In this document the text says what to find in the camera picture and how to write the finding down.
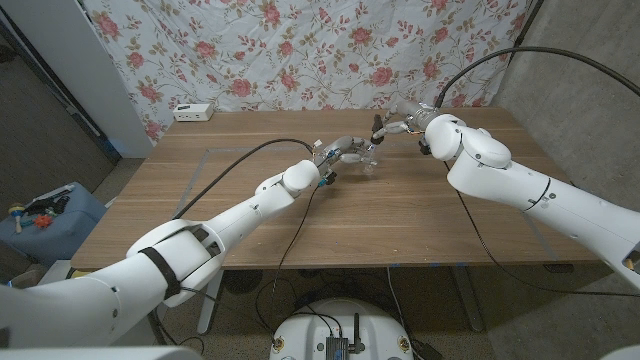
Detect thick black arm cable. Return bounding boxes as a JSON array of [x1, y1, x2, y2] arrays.
[[434, 45, 640, 110], [172, 138, 316, 221]]

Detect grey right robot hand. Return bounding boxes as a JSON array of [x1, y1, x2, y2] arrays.
[[372, 99, 444, 141]]

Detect blue storage box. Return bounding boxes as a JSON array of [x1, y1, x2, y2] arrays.
[[0, 181, 109, 269]]

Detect white mat with yellow print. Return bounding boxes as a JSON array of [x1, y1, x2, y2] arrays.
[[37, 259, 99, 281]]

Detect white power strip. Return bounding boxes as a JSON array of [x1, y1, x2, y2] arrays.
[[172, 103, 215, 123]]

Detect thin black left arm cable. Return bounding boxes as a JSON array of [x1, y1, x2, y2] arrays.
[[269, 183, 322, 301]]

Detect black antenna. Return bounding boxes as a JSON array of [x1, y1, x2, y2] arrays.
[[352, 313, 366, 354]]

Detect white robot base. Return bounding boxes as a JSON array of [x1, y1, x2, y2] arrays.
[[268, 298, 415, 360]]

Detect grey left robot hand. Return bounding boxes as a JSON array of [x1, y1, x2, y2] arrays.
[[312, 134, 377, 188]]

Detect wooden toy mallet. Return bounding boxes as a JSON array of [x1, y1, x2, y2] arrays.
[[8, 202, 26, 235]]

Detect floral backdrop cloth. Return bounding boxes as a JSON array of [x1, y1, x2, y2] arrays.
[[82, 0, 535, 144]]

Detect black toy pieces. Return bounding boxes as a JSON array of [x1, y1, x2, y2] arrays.
[[24, 194, 71, 217]]

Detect white flat stick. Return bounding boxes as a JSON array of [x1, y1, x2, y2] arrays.
[[30, 183, 76, 205]]

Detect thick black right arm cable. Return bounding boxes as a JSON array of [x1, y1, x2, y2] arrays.
[[434, 45, 640, 110]]

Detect white table leg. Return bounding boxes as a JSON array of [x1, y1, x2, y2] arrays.
[[196, 272, 225, 336]]

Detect black round object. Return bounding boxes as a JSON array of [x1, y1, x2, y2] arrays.
[[224, 269, 264, 296]]

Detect grey computer box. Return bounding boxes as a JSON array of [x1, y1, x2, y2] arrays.
[[325, 335, 350, 360]]

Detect grey floor cable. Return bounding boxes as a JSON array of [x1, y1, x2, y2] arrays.
[[386, 267, 416, 346]]

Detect grey table leg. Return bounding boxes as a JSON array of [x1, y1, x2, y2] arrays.
[[449, 265, 485, 334]]

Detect black backdrop pole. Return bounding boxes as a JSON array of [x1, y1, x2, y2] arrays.
[[508, 0, 546, 51]]

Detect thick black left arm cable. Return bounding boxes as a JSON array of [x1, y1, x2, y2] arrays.
[[172, 138, 316, 221]]

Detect clear plastic dispenser bottle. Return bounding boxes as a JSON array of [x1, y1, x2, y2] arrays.
[[355, 141, 380, 176]]

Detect black pump head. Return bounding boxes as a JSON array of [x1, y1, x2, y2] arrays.
[[370, 113, 386, 146]]

